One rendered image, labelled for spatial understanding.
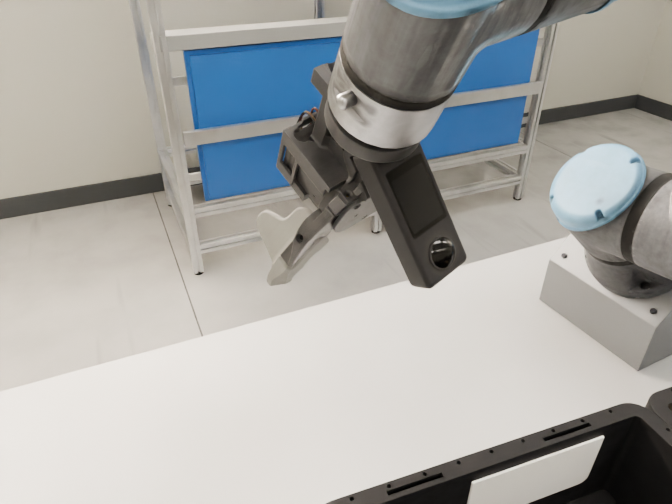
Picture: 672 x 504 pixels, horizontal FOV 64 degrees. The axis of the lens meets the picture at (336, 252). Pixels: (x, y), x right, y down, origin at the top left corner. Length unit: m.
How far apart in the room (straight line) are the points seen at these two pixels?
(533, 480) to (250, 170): 1.79
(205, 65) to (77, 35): 0.95
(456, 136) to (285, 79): 0.86
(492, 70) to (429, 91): 2.22
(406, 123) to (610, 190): 0.42
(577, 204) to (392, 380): 0.35
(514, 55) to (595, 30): 1.67
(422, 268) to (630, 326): 0.55
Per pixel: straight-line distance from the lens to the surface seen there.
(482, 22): 0.29
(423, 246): 0.40
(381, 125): 0.33
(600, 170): 0.74
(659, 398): 0.55
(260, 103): 2.06
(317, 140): 0.42
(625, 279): 0.86
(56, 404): 0.87
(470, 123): 2.55
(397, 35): 0.29
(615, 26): 4.34
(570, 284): 0.96
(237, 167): 2.11
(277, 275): 0.48
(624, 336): 0.92
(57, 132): 2.91
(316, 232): 0.42
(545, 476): 0.51
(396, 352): 0.86
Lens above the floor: 1.28
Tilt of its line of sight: 33 degrees down
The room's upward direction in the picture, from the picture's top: straight up
